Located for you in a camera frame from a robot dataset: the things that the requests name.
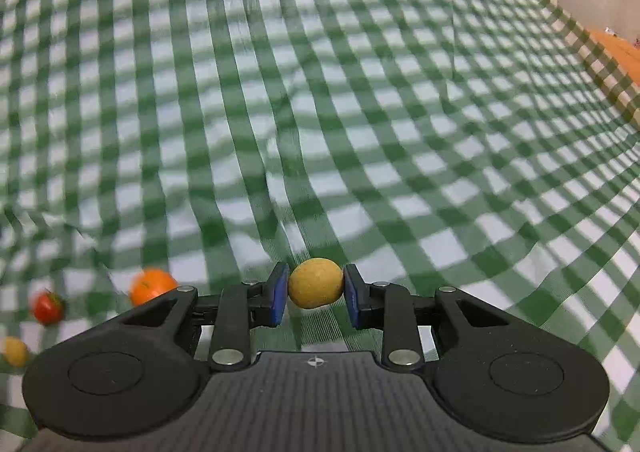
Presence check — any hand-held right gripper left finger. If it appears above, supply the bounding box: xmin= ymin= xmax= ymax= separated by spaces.
xmin=117 ymin=261 xmax=291 ymax=373

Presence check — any orange tangerine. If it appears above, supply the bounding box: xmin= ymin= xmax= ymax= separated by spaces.
xmin=129 ymin=269 xmax=179 ymax=306

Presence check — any yellow-brown longan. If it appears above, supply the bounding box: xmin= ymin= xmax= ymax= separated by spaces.
xmin=1 ymin=336 xmax=30 ymax=368
xmin=288 ymin=257 xmax=345 ymax=309

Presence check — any green white checkered cloth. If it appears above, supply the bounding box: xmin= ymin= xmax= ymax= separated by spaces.
xmin=0 ymin=0 xmax=640 ymax=452

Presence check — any small red cherry tomato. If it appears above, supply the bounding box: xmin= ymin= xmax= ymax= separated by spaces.
xmin=30 ymin=289 xmax=66 ymax=326

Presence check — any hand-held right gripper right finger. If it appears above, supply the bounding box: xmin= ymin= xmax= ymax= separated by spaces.
xmin=342 ymin=263 xmax=507 ymax=373

